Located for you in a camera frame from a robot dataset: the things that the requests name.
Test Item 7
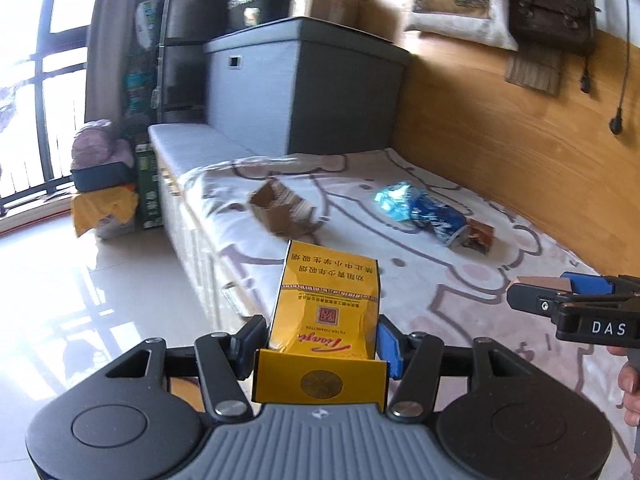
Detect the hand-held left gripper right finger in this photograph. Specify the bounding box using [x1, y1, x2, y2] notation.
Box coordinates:
[376, 316, 534, 422]

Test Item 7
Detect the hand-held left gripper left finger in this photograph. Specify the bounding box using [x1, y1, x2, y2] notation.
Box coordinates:
[104, 315, 269, 424]

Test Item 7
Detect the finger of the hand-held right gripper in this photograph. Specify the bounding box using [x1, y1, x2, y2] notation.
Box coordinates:
[505, 276, 577, 319]
[560, 271, 640, 298]

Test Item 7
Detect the yellow cigarette box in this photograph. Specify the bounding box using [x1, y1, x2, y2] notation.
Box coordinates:
[252, 239, 391, 409]

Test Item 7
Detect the crushed blue can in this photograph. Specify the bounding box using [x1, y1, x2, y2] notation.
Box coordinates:
[410, 193, 472, 249]

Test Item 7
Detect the light blue wrapper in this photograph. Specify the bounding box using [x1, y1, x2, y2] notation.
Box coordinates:
[374, 179, 427, 224]

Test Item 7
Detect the person's right hand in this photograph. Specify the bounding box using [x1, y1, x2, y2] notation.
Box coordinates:
[617, 362, 640, 429]

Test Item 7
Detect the small brown packet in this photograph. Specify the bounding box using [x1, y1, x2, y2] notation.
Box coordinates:
[462, 218, 496, 254]

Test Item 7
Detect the printed blanket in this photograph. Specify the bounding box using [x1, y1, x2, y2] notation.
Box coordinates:
[177, 147, 640, 461]

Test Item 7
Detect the cream bed base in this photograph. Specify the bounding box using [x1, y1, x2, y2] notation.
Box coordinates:
[155, 152, 282, 319]

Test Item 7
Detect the small cardboard box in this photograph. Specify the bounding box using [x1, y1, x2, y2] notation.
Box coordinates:
[248, 181, 327, 239]

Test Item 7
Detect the wooden bed panel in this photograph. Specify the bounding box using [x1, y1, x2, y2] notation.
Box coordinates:
[359, 0, 640, 282]

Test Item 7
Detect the green box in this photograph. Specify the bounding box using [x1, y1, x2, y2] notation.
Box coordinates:
[134, 143, 166, 229]

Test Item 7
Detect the yellow cloth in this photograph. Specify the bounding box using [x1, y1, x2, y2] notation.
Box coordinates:
[71, 187, 139, 239]

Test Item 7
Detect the grey bench cushion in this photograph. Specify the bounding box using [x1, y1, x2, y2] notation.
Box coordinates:
[148, 123, 262, 182]

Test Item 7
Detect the brown striped cloth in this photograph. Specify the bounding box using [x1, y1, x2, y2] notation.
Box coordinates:
[504, 52, 564, 96]

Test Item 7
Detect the black tray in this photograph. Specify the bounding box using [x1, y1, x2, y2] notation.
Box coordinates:
[69, 161, 137, 194]

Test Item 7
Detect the purple bundle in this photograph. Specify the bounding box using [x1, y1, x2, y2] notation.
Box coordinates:
[71, 118, 136, 171]

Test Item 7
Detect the grey storage box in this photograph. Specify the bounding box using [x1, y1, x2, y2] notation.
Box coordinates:
[202, 16, 414, 156]

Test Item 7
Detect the brown leather bag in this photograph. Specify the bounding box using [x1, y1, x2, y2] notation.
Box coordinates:
[509, 0, 599, 57]

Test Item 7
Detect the printed pillow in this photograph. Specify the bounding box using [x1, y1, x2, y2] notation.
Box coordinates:
[402, 0, 524, 52]

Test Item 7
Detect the black balcony railing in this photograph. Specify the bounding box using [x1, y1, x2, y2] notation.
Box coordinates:
[0, 24, 92, 217]

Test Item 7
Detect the dark storage rack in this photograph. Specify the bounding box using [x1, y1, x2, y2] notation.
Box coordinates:
[120, 0, 232, 132]

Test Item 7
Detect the grey curtain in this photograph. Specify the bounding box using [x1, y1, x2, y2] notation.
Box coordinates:
[84, 0, 176, 127]

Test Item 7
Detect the black round box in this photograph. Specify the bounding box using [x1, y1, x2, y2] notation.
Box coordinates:
[227, 0, 294, 31]

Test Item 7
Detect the brown cardboard box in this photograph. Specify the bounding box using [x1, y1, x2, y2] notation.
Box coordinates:
[288, 0, 364, 29]

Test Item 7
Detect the black cable with plug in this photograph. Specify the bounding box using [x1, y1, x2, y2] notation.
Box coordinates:
[592, 0, 628, 136]

